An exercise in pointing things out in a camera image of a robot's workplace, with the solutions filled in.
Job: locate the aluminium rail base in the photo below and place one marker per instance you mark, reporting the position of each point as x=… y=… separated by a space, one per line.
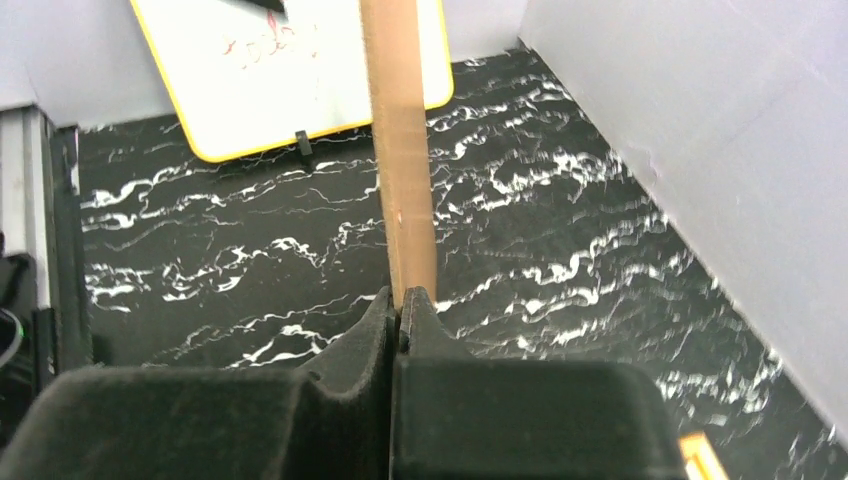
x=41 y=216

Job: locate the brown cardboard backing board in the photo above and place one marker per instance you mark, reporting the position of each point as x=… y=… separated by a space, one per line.
x=401 y=146

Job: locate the yellow wooden picture frame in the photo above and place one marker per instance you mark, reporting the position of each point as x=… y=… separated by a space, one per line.
x=700 y=459

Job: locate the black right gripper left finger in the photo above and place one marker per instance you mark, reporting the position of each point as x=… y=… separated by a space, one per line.
x=326 y=419

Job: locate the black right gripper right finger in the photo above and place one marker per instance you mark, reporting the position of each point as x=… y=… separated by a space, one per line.
x=457 y=416

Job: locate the whiteboard with red writing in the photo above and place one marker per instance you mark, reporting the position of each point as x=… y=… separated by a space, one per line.
x=245 y=79

